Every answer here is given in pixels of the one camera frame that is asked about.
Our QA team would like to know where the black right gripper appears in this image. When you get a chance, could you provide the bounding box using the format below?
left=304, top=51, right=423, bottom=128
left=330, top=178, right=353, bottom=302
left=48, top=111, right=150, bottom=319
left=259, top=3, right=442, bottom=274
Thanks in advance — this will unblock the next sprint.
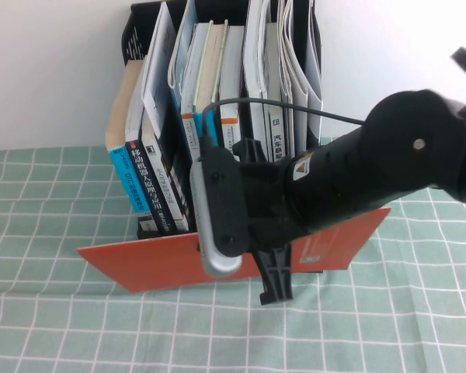
left=232, top=138, right=308, bottom=307

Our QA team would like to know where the red and white brochure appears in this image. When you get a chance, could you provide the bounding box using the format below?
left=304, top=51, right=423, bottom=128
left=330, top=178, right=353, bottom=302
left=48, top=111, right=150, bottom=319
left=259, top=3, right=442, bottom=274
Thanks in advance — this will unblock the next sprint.
left=76, top=207, right=392, bottom=295

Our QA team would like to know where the white book blue logo spine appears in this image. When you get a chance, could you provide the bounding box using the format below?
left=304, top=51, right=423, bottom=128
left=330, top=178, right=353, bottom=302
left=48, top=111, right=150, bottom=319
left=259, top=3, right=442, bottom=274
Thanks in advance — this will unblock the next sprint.
left=264, top=22, right=295, bottom=162

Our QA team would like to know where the thin white orange band book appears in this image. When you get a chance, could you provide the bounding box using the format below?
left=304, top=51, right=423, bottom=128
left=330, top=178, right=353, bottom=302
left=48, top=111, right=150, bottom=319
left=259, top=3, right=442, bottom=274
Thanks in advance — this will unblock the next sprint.
left=180, top=23, right=213, bottom=166

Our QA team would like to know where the white spine book black logo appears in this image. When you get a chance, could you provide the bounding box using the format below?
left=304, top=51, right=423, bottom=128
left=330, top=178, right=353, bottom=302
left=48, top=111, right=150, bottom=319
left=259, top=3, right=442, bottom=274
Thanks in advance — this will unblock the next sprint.
left=141, top=114, right=191, bottom=234

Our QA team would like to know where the thick white orange band book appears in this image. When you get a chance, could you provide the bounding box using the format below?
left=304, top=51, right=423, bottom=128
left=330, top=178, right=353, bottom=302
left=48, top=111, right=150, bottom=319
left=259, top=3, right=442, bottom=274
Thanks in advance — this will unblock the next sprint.
left=218, top=25, right=245, bottom=155

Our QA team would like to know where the cyan spine book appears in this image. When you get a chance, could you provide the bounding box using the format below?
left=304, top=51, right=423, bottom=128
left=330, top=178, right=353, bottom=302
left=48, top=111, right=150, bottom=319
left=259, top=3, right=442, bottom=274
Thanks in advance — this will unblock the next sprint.
left=105, top=60, right=149, bottom=214

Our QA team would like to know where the tall plain white book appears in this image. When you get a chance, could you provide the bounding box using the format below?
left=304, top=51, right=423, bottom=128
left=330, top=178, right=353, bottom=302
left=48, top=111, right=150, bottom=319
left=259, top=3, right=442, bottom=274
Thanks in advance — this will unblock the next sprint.
left=242, top=0, right=275, bottom=162

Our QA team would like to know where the black plastic book holder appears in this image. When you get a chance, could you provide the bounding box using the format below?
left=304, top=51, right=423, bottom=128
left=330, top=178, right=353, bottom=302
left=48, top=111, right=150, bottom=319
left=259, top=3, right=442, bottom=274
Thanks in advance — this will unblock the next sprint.
left=120, top=0, right=324, bottom=273

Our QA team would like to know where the thin white brochure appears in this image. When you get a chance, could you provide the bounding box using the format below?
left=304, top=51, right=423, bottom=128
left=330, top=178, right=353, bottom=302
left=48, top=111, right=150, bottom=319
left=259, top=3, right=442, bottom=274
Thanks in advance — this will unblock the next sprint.
left=277, top=0, right=297, bottom=160
left=285, top=0, right=310, bottom=155

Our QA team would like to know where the dark photo cover magazine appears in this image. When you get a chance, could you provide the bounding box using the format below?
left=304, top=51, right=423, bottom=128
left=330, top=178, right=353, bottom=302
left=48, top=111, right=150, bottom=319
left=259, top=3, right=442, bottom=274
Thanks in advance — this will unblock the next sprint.
left=141, top=2, right=198, bottom=234

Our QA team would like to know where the light blue thin booklet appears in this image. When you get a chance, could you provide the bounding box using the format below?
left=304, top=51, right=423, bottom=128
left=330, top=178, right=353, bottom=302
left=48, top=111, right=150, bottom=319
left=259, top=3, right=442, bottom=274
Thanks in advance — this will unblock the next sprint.
left=167, top=0, right=199, bottom=117

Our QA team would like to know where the green white checked tablecloth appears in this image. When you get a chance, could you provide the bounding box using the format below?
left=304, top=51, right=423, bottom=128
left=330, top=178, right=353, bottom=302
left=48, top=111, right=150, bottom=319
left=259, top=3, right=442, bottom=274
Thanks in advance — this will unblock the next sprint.
left=0, top=135, right=466, bottom=373

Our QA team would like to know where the silver wrist camera black mount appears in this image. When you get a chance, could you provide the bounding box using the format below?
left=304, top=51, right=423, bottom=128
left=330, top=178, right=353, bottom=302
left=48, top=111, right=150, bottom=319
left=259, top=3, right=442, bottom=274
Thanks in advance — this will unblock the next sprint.
left=189, top=148, right=255, bottom=279

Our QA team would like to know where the grey right wrist camera cable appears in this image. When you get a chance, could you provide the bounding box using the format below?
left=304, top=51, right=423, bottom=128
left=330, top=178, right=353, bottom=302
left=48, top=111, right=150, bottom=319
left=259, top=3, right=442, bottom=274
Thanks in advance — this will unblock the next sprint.
left=200, top=96, right=368, bottom=159

